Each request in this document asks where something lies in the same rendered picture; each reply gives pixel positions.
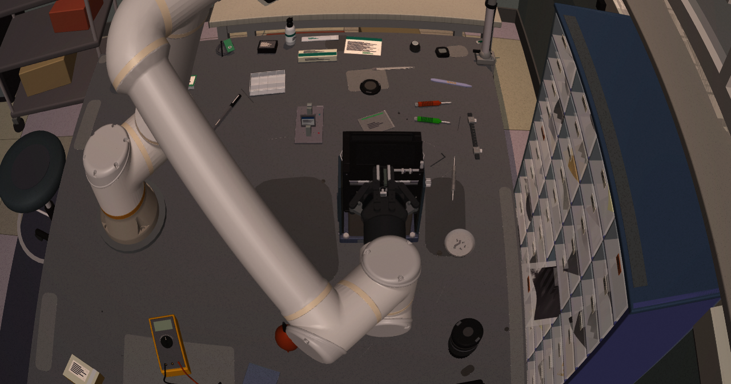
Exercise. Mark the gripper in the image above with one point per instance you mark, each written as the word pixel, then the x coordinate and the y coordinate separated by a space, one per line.
pixel 385 223

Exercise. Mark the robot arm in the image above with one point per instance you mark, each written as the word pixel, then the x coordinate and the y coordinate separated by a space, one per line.
pixel 188 144

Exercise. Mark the grey green printed card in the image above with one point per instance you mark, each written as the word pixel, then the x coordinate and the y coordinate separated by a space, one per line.
pixel 376 121

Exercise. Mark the blue test card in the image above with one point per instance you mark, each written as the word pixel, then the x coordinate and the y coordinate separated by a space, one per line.
pixel 308 121

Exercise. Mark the white printed paper card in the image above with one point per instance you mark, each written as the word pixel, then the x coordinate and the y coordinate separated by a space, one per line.
pixel 363 46

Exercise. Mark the small green white card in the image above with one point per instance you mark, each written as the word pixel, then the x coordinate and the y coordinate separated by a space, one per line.
pixel 192 82

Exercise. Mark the black hex key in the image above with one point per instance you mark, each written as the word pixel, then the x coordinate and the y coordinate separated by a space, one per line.
pixel 438 159

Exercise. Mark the silver metal pick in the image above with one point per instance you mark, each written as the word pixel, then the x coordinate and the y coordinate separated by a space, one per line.
pixel 453 178

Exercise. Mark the white round dish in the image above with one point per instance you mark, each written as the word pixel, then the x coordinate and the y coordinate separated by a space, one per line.
pixel 460 242

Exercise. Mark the black perforated bar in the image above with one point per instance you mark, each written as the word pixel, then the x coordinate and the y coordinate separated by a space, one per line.
pixel 474 135

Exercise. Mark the small grey mat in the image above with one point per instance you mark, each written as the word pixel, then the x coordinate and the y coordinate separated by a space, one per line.
pixel 357 76

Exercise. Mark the silver tweezers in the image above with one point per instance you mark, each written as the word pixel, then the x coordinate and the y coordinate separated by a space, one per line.
pixel 394 68

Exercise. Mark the purple pen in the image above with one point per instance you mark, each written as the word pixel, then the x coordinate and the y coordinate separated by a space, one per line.
pixel 451 82

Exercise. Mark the black round knob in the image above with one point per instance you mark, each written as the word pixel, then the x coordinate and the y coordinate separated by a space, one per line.
pixel 415 46

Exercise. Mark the white green box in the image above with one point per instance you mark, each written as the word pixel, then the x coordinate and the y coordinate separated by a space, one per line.
pixel 317 56

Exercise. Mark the clear compartment box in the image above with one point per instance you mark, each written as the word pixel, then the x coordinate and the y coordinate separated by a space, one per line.
pixel 267 82

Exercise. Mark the white flat strip box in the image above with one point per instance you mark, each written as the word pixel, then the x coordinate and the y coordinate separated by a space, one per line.
pixel 320 39

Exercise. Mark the white bottle black cap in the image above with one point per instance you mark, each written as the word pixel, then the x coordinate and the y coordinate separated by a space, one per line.
pixel 290 32

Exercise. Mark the small black box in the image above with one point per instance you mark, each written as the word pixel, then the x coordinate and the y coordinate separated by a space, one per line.
pixel 267 46

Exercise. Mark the beige table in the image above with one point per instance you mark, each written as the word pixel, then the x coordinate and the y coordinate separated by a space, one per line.
pixel 354 1

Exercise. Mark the red rubber blower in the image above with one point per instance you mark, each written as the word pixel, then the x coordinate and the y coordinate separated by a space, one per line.
pixel 284 338

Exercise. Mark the small green box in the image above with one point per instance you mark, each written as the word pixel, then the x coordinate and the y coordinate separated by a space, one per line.
pixel 228 46

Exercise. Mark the blue cloth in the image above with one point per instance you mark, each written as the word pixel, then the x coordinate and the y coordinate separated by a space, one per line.
pixel 260 374

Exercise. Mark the blue drawer cabinet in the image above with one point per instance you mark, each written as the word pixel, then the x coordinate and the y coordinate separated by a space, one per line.
pixel 617 201

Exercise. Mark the yellow multimeter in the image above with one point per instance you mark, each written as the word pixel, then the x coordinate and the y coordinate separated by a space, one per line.
pixel 167 347

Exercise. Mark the red multimeter lead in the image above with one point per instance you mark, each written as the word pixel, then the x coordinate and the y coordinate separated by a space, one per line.
pixel 185 372

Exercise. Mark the black round stool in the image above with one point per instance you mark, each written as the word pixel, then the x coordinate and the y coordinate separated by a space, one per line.
pixel 31 172

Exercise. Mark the red box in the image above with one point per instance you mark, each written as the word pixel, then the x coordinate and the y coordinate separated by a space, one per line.
pixel 76 8

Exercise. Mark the tan cardboard box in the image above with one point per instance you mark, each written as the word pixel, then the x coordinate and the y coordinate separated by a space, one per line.
pixel 47 74

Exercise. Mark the white labelled box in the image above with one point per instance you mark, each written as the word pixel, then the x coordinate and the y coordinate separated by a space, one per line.
pixel 79 370

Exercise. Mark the dark shelf trolley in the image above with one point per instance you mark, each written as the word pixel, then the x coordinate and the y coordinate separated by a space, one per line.
pixel 34 35

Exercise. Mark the black camera body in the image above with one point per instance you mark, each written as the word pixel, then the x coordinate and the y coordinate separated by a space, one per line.
pixel 381 150

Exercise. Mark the black camera lens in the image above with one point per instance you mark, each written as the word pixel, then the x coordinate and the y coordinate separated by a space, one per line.
pixel 465 338

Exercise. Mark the grey lamp post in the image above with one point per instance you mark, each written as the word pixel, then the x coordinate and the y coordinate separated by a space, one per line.
pixel 489 24

